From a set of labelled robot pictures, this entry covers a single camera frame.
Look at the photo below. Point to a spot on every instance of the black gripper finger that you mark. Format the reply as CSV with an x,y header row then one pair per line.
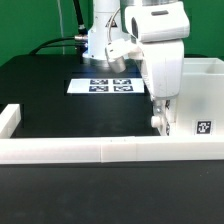
x,y
158,107

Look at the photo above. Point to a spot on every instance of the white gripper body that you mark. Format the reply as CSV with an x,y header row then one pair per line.
x,y
161,68

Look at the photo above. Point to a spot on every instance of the white front drawer tray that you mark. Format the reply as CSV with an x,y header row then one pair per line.
x,y
160,122

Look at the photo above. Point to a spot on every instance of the white drawer cabinet box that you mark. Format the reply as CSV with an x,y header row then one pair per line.
x,y
200,103

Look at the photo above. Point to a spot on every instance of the white marker tag sheet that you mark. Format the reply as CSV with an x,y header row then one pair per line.
x,y
106,85

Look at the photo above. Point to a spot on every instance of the white U-shaped barrier frame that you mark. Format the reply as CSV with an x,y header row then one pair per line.
x,y
100,150

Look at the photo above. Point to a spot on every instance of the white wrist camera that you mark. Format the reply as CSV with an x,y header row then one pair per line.
x,y
115,52

